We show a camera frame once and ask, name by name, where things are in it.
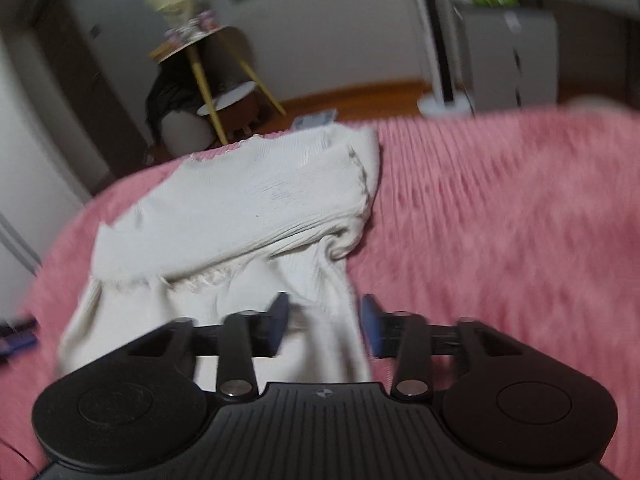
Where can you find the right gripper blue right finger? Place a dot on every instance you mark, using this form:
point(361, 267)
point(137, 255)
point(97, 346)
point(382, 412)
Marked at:
point(406, 339)

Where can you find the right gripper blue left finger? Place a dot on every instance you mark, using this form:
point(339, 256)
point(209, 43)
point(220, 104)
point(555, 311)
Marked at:
point(244, 336)

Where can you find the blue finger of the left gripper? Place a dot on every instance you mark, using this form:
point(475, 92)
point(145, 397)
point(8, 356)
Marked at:
point(17, 335)

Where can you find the white ribbed knit sweater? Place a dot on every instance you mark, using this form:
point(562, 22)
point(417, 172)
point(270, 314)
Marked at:
point(228, 234)

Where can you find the white round stool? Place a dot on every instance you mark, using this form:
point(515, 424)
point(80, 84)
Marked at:
point(184, 133)

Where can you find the dark wooden door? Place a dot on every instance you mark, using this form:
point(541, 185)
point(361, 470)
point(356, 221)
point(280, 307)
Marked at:
point(104, 122)

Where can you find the yellow legged side table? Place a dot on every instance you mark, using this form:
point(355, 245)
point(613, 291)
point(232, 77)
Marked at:
point(227, 82)

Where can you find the grey bathroom scale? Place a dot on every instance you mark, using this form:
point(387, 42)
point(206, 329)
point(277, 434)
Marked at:
point(314, 120)

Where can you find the black garment on stool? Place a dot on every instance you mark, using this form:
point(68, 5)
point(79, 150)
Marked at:
point(174, 89)

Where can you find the grey drawer cabinet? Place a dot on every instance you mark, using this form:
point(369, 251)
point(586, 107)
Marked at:
point(509, 57)

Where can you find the pink can on table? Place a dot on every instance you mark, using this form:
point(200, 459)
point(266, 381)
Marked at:
point(207, 21)

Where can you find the cream wrapped flower bouquet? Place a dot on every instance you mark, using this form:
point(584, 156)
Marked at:
point(179, 15)

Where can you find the white tower fan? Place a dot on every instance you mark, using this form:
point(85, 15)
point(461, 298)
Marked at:
point(444, 99)

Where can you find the pink corduroy bedspread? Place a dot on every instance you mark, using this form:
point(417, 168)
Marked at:
point(528, 222)

